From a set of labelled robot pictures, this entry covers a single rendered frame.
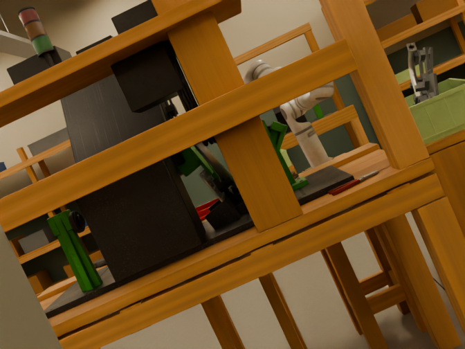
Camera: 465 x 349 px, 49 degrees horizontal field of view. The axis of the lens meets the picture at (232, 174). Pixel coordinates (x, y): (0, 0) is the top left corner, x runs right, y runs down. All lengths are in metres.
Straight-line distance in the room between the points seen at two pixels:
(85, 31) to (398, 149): 6.74
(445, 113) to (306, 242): 1.03
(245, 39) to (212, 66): 6.00
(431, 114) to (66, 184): 1.49
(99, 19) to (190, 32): 6.42
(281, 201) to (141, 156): 0.41
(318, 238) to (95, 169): 0.65
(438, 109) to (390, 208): 0.86
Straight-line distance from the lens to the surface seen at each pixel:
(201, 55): 1.47
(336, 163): 2.04
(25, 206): 1.54
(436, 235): 1.57
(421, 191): 1.54
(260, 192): 1.46
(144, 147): 1.43
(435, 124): 2.30
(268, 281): 2.31
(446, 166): 2.28
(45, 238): 7.63
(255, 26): 7.48
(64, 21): 8.04
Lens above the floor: 1.17
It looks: 4 degrees down
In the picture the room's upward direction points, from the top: 25 degrees counter-clockwise
